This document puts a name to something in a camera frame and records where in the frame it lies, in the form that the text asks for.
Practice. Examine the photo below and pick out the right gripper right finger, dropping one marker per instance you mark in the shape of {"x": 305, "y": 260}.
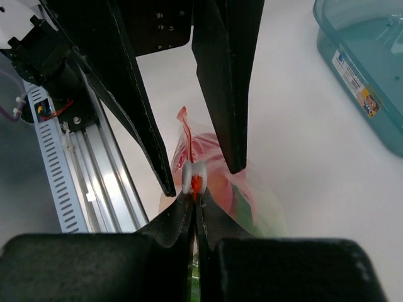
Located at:
{"x": 237, "y": 266}

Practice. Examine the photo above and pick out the red fake pepper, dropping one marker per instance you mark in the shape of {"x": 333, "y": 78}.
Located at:
{"x": 205, "y": 147}

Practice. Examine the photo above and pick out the green fake vegetable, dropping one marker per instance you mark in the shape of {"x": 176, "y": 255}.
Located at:
{"x": 241, "y": 213}

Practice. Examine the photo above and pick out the fake peach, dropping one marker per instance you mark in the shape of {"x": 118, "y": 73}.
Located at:
{"x": 225, "y": 191}

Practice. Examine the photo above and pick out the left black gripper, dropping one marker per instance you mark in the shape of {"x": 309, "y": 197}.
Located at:
{"x": 106, "y": 36}

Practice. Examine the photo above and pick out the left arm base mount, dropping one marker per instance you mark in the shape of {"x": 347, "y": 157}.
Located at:
{"x": 77, "y": 112}

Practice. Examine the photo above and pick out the clear zip top bag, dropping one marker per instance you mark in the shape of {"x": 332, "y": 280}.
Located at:
{"x": 266, "y": 209}

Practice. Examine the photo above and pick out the slotted cable duct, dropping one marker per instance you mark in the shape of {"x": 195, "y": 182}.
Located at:
{"x": 63, "y": 183}

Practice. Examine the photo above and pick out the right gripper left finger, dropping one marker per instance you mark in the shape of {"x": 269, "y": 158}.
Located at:
{"x": 151, "y": 264}

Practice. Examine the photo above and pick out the aluminium mounting rail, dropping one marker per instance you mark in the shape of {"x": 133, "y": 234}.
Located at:
{"x": 111, "y": 202}

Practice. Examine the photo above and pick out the teal plastic bin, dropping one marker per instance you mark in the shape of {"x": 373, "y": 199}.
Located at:
{"x": 361, "y": 42}

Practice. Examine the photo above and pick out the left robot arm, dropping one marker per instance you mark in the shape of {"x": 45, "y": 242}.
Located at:
{"x": 39, "y": 54}

